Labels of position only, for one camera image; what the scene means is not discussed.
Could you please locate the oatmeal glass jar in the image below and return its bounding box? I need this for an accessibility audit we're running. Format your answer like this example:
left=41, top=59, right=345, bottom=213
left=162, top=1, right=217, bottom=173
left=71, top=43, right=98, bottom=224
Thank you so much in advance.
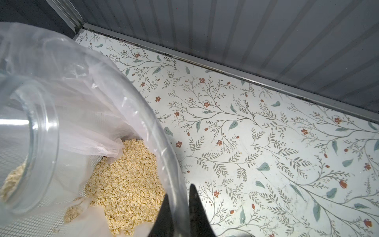
left=1, top=75, right=59, bottom=217

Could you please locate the floral table mat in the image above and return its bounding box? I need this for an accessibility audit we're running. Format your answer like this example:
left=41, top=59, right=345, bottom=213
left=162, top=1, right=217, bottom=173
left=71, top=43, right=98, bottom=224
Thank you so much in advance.
left=75, top=30, right=379, bottom=237

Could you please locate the grey trash bin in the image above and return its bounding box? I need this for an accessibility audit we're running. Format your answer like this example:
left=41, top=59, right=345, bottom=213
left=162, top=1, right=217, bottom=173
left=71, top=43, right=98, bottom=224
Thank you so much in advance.
left=0, top=23, right=191, bottom=237

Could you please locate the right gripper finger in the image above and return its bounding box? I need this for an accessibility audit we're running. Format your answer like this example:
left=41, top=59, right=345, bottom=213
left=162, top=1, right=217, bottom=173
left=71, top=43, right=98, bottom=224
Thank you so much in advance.
left=149, top=184, right=215, bottom=237

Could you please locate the clear plastic bin liner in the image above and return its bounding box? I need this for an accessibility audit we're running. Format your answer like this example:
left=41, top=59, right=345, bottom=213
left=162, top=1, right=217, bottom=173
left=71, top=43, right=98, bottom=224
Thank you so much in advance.
left=0, top=22, right=191, bottom=237

